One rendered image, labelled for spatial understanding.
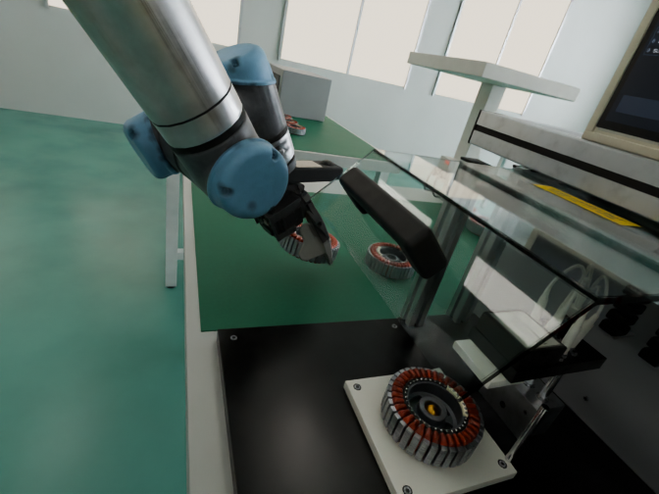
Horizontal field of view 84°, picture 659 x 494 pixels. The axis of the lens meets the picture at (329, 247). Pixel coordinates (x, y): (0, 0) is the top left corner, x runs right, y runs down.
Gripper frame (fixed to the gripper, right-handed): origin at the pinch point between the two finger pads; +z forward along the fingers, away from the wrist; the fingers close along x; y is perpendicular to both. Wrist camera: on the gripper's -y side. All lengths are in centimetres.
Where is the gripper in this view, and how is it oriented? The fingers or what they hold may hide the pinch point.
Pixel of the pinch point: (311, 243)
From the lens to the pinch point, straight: 69.8
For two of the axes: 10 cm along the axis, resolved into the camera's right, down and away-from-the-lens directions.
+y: -7.5, 5.6, -3.5
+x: 6.3, 4.7, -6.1
